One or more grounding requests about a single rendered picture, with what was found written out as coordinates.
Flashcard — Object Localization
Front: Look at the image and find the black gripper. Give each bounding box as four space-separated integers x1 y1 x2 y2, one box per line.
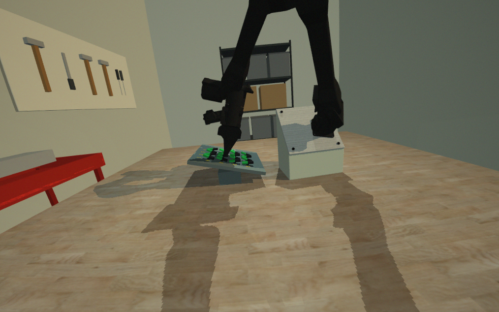
217 104 244 155

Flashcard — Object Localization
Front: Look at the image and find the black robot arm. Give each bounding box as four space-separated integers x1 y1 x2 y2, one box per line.
201 0 344 138

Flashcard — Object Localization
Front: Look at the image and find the grey-green panel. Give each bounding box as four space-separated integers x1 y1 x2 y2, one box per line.
187 144 266 186

